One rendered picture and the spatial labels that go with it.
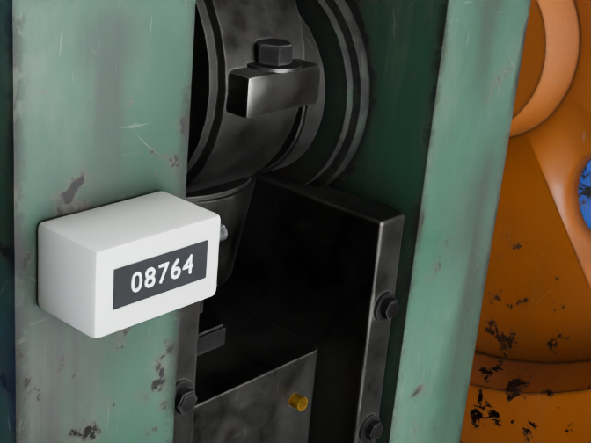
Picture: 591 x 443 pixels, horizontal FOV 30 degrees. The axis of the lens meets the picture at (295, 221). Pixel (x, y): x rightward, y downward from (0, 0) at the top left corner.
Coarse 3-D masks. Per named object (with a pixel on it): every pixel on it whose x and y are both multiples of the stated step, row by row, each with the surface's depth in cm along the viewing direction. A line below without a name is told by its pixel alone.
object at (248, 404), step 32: (224, 320) 75; (256, 320) 76; (224, 352) 71; (256, 352) 71; (288, 352) 72; (224, 384) 67; (256, 384) 68; (288, 384) 71; (224, 416) 67; (256, 416) 69; (288, 416) 72
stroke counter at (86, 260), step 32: (160, 192) 50; (64, 224) 45; (96, 224) 46; (128, 224) 46; (160, 224) 46; (192, 224) 47; (64, 256) 45; (96, 256) 43; (128, 256) 45; (160, 256) 46; (192, 256) 47; (64, 288) 45; (96, 288) 44; (128, 288) 45; (160, 288) 46; (192, 288) 48; (64, 320) 46; (96, 320) 44; (128, 320) 46
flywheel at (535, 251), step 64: (576, 0) 87; (576, 64) 88; (512, 128) 91; (576, 128) 89; (512, 192) 94; (576, 192) 94; (512, 256) 96; (576, 256) 92; (512, 320) 97; (576, 320) 93; (512, 384) 96; (576, 384) 91
